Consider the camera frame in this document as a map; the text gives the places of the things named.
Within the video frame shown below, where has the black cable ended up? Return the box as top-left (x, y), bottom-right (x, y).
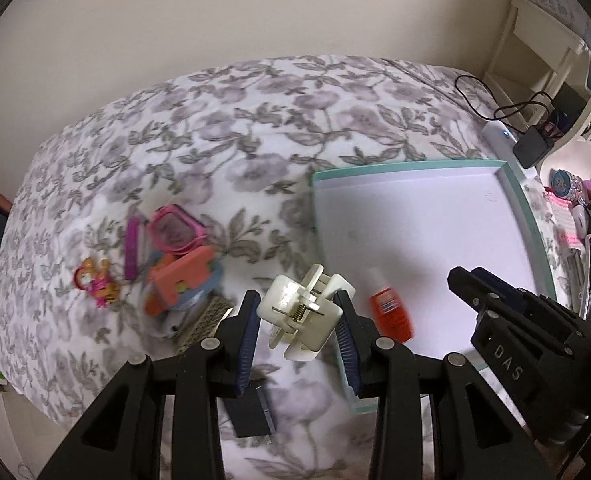
top-left (453, 74), bottom-right (557, 131)

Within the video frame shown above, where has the pink crochet mat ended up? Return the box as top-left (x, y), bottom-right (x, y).
top-left (546, 188), bottom-right (586, 257)

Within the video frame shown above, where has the black plugged adapter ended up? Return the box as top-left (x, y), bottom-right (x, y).
top-left (512, 126), bottom-right (555, 169)

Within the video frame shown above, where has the white wooden shelf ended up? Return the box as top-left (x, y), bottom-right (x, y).
top-left (480, 0), bottom-right (591, 172)

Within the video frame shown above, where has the gold black patterned harmonica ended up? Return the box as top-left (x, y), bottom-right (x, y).
top-left (176, 295), bottom-right (233, 354)

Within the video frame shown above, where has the black power adapter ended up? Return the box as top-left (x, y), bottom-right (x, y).
top-left (224, 379), bottom-right (277, 438)

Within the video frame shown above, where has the pink smart watch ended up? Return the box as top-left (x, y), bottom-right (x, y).
top-left (148, 204), bottom-right (206, 255)

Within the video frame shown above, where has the floral grey white blanket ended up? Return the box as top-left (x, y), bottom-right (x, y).
top-left (0, 55), bottom-right (495, 430)

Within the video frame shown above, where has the white power strip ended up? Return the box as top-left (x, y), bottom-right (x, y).
top-left (481, 122), bottom-right (537, 182)

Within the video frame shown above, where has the blue orange small box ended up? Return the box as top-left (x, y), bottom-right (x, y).
top-left (144, 245), bottom-right (222, 316)

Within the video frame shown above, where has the purple plastic stick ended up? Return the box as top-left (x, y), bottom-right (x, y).
top-left (124, 214), bottom-right (144, 282)

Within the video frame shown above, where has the orange glue bottle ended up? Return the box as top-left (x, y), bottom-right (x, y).
top-left (367, 268), bottom-right (414, 344)

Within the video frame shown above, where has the cream plastic hair claw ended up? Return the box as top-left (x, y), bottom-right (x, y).
top-left (256, 264), bottom-right (356, 362)

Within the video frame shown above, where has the teal white tray box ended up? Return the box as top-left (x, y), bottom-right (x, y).
top-left (312, 159), bottom-right (556, 370)

